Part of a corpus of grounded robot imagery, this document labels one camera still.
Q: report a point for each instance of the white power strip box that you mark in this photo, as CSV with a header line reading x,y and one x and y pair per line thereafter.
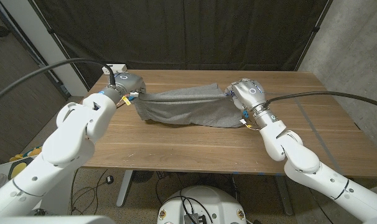
x,y
118,67

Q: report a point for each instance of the black backdrop stand pole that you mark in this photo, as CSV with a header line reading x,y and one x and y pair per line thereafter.
x,y
60,46
314,31

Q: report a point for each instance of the black backdrop curtain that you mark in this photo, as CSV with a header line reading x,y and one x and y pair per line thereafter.
x,y
176,31

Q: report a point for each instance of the yellow cloth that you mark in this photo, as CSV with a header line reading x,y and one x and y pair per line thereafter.
x,y
30,152

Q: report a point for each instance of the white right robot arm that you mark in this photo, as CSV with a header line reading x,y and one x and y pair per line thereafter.
x,y
300,161

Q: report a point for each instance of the black ribbed round object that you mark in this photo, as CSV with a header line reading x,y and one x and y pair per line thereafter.
x,y
142,175

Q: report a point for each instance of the gray shorts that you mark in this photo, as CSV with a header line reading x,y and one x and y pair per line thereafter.
x,y
188,109

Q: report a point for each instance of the yellow and black pad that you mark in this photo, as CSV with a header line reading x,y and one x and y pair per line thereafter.
x,y
19,168

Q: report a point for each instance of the white table leg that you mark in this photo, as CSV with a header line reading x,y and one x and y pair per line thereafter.
x,y
124,189

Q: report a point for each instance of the grey table leg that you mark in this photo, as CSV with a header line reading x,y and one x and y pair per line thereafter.
x,y
284,196

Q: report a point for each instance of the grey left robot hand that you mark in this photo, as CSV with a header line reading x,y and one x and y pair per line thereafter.
x,y
129,82

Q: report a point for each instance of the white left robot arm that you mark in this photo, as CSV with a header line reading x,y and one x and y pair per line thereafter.
x,y
67,140

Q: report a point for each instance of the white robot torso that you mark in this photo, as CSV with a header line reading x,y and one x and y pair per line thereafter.
x,y
213,199

